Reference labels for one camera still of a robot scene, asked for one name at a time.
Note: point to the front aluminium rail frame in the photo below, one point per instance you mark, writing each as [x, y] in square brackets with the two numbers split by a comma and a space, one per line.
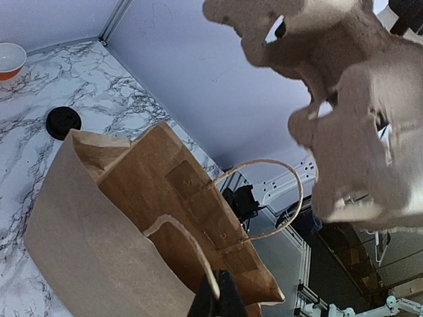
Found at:
[285, 208]

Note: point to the brown pulp cup carrier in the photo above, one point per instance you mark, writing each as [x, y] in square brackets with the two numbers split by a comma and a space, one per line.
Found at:
[364, 123]

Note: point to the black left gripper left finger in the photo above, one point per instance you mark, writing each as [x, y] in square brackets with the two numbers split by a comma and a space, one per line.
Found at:
[204, 303]

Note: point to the brown paper bag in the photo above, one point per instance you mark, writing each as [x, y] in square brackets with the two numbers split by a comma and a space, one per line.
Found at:
[131, 228]

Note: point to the orange white bowl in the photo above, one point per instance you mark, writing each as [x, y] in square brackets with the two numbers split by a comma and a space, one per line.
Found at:
[13, 58]

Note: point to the right corner aluminium post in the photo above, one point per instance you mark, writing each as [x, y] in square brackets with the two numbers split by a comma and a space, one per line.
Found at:
[113, 21]

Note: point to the black coffee cup lid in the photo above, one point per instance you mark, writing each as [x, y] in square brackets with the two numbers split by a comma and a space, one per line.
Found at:
[61, 120]

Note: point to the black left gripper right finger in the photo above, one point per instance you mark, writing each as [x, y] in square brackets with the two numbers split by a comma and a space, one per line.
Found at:
[230, 303]

